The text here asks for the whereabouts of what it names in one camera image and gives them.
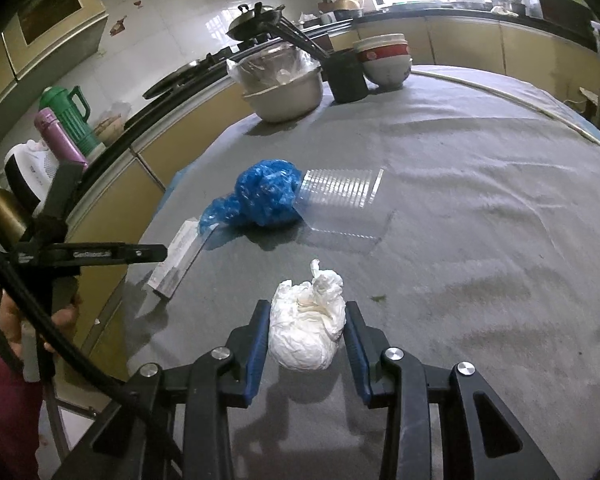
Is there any white cardboard box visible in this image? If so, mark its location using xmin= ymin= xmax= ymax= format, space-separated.
xmin=147 ymin=217 xmax=220 ymax=300

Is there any steel basin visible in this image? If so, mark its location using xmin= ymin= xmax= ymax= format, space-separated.
xmin=240 ymin=67 xmax=325 ymax=123

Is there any brown round vessel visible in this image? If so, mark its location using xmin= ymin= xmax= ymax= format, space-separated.
xmin=0 ymin=189 xmax=33 ymax=253

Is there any red and white bowl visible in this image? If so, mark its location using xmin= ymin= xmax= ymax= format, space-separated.
xmin=355 ymin=42 xmax=412 ymax=63

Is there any plain white bowl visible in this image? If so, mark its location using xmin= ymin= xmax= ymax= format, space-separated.
xmin=354 ymin=33 xmax=408 ymax=53

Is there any green thermos jug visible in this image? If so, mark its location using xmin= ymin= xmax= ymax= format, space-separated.
xmin=39 ymin=86 xmax=101 ymax=158

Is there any white electric kettle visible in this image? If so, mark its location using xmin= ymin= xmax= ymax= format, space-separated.
xmin=2 ymin=141 xmax=63 ymax=216

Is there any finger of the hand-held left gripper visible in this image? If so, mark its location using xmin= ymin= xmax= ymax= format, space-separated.
xmin=122 ymin=243 xmax=169 ymax=264

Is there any clear ribbed plastic cup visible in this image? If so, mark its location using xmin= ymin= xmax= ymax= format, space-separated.
xmin=295 ymin=166 xmax=396 ymax=256

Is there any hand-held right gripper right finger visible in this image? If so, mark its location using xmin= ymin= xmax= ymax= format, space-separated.
xmin=344 ymin=301 xmax=561 ymax=480

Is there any black wok with lid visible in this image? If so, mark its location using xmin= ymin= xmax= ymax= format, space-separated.
xmin=226 ymin=4 xmax=286 ymax=43

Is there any yellow glass-door wall cabinet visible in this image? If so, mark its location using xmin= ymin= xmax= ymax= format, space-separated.
xmin=0 ymin=0 xmax=108 ymax=151

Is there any blue plastic bag ball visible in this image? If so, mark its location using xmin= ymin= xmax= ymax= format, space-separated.
xmin=198 ymin=158 xmax=306 ymax=235

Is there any long thin white rod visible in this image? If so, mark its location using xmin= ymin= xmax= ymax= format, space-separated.
xmin=412 ymin=69 xmax=600 ymax=153

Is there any white patterned bowl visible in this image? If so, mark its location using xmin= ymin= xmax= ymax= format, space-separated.
xmin=362 ymin=55 xmax=413 ymax=91

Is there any black cable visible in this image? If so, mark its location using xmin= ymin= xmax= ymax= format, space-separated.
xmin=0 ymin=232 xmax=181 ymax=461

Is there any black gas stove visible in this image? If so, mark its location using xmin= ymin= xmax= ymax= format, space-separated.
xmin=142 ymin=45 xmax=251 ymax=101

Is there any pink thermos flask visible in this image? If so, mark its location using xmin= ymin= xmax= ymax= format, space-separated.
xmin=34 ymin=110 xmax=88 ymax=171

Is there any black countertop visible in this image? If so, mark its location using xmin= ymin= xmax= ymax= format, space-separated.
xmin=87 ymin=2 xmax=600 ymax=166

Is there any black microwave oven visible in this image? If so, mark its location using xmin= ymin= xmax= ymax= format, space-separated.
xmin=522 ymin=0 xmax=588 ymax=21

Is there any white plastic bag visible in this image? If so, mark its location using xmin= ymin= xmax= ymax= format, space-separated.
xmin=267 ymin=259 xmax=347 ymax=372

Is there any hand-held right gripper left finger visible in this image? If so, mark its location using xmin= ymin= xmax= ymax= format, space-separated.
xmin=50 ymin=299 xmax=273 ymax=480

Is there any person's left forearm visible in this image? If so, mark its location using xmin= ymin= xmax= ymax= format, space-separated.
xmin=0 ymin=325 xmax=46 ymax=480

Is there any person's left hand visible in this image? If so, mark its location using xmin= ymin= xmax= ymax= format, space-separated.
xmin=0 ymin=290 xmax=82 ymax=358

